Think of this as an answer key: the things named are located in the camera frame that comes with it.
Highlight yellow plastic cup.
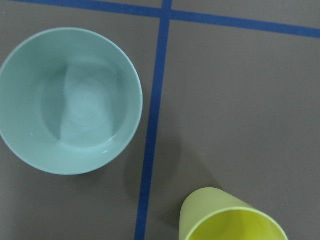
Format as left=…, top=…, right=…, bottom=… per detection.
left=178, top=187, right=288, bottom=240

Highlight mint green bowl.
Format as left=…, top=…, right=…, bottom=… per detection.
left=0, top=27, right=143, bottom=175

